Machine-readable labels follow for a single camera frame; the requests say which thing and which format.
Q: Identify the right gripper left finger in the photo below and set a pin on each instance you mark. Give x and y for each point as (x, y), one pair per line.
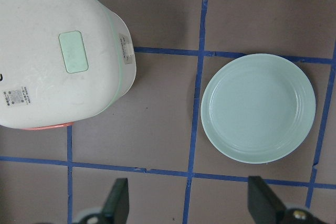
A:
(116, 206)

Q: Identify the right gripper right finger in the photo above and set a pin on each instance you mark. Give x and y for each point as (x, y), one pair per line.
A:
(263, 204)

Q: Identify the green plate near right arm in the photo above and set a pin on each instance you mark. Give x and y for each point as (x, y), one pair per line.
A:
(258, 108)

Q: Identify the white rice cooker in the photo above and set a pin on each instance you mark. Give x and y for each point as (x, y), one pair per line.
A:
(61, 61)

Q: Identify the orange rice cooker handle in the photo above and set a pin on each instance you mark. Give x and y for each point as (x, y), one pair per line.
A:
(49, 127)

